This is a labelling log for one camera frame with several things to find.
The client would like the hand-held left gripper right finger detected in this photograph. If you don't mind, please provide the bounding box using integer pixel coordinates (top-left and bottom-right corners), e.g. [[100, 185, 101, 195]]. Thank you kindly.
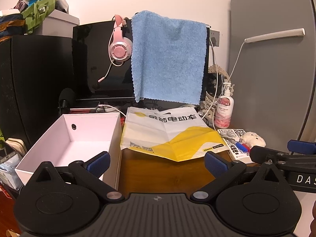
[[190, 152, 292, 201]]

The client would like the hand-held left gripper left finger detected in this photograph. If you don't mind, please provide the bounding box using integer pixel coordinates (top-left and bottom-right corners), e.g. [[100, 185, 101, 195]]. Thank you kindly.
[[25, 151, 125, 201]]

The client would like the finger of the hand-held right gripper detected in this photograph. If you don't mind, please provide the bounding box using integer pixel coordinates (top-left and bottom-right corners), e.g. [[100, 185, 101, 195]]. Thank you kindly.
[[287, 139, 316, 154], [249, 146, 316, 171]]

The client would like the white cardboard box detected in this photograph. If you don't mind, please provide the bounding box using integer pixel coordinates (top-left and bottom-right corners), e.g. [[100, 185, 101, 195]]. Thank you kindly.
[[15, 112, 122, 189]]

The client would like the yellow white plastic bag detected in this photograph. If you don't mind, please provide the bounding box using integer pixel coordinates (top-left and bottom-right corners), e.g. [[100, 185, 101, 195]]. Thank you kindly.
[[120, 107, 229, 162]]

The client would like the white plush toy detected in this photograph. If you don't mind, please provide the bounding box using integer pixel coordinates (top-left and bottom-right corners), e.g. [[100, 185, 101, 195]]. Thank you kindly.
[[239, 131, 266, 149]]

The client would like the white paperback book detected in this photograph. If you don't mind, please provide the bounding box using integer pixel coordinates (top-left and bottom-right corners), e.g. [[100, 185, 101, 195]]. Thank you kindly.
[[217, 128, 255, 164]]

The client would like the pink lotion pump bottle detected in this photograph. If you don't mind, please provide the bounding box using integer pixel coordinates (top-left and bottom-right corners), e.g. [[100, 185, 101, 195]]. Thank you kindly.
[[213, 82, 234, 129]]

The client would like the grey refrigerator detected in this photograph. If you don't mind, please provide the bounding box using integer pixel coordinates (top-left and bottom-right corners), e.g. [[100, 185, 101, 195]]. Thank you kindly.
[[229, 0, 316, 142]]

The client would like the black microphone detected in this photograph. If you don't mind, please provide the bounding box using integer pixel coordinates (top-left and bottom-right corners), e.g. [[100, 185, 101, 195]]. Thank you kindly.
[[59, 88, 76, 109]]

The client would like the beige notebook stack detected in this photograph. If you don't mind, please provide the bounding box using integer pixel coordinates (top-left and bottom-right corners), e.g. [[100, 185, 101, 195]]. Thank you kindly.
[[5, 138, 27, 157]]

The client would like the black cabinet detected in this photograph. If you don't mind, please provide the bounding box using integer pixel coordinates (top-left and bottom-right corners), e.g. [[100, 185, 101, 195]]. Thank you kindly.
[[0, 35, 74, 151]]

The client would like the black monitor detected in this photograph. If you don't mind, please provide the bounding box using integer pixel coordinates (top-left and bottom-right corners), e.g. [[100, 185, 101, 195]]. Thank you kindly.
[[72, 18, 211, 102]]

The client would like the blue towel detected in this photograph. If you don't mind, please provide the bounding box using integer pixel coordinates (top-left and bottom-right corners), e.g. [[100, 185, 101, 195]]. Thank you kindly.
[[131, 10, 207, 105]]

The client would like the pink headset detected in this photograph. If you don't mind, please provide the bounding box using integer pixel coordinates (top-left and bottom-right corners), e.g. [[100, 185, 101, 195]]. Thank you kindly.
[[98, 14, 134, 83]]

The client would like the white storage box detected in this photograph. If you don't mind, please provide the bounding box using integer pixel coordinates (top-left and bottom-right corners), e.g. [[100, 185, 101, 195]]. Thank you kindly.
[[37, 9, 79, 37]]

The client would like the green plastic basket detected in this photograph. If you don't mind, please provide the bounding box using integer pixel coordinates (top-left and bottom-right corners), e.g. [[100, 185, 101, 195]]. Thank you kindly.
[[21, 0, 58, 34]]

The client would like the white pink cable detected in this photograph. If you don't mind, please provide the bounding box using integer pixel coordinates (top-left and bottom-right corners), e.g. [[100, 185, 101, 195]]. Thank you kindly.
[[98, 104, 127, 116]]

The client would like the rope framed mirror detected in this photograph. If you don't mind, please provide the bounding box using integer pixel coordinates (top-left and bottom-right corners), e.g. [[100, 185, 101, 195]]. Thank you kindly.
[[207, 64, 231, 104]]

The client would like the white bar handle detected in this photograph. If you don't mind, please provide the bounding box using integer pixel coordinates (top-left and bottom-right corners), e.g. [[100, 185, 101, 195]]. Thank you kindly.
[[244, 28, 305, 43]]

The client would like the grey wall socket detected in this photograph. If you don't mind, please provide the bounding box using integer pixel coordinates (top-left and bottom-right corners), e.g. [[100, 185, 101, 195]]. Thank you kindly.
[[210, 30, 220, 47]]

